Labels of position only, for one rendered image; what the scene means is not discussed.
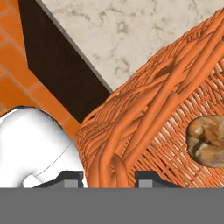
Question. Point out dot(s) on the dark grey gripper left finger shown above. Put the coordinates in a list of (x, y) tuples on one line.
[(71, 178)]

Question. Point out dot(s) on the brown bread loaf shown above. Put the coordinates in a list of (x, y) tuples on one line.
[(208, 143)]

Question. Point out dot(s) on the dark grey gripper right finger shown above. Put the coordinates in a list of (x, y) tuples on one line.
[(145, 177)]

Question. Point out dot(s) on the orange wicker basket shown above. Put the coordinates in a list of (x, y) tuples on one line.
[(151, 116)]

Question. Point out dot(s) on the white rounded object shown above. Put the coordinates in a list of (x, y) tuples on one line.
[(32, 145)]

